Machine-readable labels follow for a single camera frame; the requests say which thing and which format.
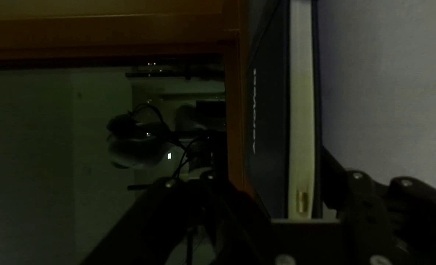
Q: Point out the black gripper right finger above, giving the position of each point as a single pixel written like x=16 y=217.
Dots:
x=335 y=194

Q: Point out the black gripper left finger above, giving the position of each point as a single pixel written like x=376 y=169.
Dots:
x=248 y=211

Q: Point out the black notebook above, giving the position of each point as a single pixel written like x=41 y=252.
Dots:
x=272 y=123

